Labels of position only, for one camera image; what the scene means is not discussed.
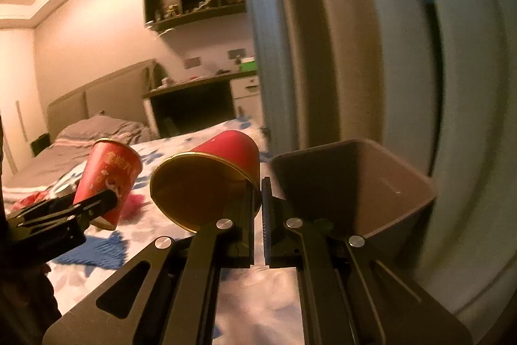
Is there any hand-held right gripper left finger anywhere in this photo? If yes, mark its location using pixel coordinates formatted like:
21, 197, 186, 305
42, 189, 263, 345

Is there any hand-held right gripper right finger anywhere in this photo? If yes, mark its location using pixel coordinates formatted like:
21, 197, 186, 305
262, 177, 474, 345

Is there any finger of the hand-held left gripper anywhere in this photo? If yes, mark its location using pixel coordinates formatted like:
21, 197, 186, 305
6, 189, 121, 228

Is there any red paper cup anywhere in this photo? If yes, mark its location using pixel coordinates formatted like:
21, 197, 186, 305
73, 138, 143, 230

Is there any red cup gold interior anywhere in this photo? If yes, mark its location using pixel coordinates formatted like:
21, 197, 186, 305
149, 130, 261, 234

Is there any grey plastic bin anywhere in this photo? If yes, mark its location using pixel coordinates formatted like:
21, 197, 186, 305
269, 139, 439, 249

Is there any person's left forearm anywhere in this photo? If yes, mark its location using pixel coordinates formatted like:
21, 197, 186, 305
0, 262, 62, 345

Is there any crumpled red wrapper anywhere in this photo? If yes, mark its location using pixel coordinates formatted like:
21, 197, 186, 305
10, 191, 49, 214

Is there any blue cloth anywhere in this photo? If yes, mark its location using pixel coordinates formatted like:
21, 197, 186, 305
54, 231, 136, 271

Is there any grey striped duvet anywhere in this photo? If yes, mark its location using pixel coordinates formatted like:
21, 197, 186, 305
2, 123, 158, 188

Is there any grey pillow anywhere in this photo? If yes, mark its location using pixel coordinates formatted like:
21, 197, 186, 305
54, 114, 148, 146

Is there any black nightstand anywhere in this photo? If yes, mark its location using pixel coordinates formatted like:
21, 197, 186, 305
30, 134, 51, 156

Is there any padded bed headboard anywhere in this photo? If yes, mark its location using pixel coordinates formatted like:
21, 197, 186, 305
46, 59, 158, 139

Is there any white drawer cabinet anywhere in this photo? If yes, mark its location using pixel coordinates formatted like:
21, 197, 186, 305
230, 75, 263, 119

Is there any dark desk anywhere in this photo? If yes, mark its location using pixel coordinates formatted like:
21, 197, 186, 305
142, 70, 259, 137

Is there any blue and beige curtain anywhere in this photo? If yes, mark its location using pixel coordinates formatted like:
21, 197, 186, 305
234, 0, 517, 329

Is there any white cable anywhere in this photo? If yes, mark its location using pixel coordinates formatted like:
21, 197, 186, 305
145, 22, 178, 42

